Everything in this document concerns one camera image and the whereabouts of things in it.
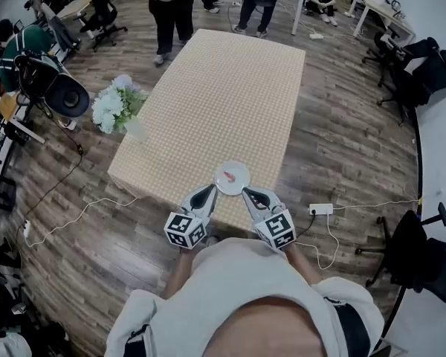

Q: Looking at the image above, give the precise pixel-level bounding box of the black cable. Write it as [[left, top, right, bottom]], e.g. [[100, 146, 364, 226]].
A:
[[22, 139, 85, 225], [295, 208, 317, 239]]

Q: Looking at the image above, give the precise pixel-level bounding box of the wooden table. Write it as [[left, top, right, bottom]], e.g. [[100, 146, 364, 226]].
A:
[[55, 0, 94, 40]]

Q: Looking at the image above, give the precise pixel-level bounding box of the black office chair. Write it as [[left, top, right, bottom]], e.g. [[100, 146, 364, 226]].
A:
[[377, 37, 446, 126], [73, 0, 129, 54], [361, 30, 413, 89], [355, 202, 446, 305]]

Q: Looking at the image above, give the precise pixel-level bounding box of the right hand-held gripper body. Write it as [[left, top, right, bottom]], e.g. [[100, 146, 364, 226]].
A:
[[253, 203, 298, 253]]

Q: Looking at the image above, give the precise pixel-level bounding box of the wooden desk with white legs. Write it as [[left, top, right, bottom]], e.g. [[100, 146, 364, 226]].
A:
[[347, 0, 417, 46]]

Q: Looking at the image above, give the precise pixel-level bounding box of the person's grey sweatshirt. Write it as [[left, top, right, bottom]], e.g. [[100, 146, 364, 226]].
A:
[[104, 236, 386, 357]]

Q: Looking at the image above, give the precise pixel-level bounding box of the white round plate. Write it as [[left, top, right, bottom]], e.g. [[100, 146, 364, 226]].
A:
[[213, 160, 252, 196]]

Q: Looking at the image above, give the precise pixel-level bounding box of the white vase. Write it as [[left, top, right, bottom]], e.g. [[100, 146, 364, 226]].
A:
[[123, 116, 149, 144]]

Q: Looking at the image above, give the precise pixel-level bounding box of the white cable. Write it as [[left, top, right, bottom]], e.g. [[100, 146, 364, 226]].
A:
[[25, 196, 140, 248], [294, 213, 340, 271], [332, 181, 421, 211]]

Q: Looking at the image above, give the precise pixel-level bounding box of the black studio light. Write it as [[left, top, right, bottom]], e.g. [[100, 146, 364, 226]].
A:
[[13, 52, 91, 118]]

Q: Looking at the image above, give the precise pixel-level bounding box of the table with checkered tablecloth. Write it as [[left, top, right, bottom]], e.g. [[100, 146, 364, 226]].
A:
[[106, 28, 308, 237]]

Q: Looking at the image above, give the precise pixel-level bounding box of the black shoulder strap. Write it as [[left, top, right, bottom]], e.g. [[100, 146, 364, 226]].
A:
[[323, 297, 372, 357], [124, 324, 149, 357]]

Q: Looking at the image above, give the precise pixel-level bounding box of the wooden desk with white frame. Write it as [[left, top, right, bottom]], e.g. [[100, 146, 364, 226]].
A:
[[0, 87, 46, 144]]

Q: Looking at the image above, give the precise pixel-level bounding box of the person's right forearm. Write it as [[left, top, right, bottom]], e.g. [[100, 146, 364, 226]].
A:
[[284, 243, 320, 286]]

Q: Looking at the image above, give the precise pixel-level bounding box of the white flower bouquet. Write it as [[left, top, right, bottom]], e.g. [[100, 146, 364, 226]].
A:
[[91, 74, 149, 135]]

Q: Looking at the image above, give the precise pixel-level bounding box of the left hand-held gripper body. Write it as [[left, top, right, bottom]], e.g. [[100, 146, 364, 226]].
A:
[[163, 208, 211, 252]]

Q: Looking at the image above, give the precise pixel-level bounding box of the person's left forearm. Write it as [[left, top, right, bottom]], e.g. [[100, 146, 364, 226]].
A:
[[163, 249, 194, 300]]

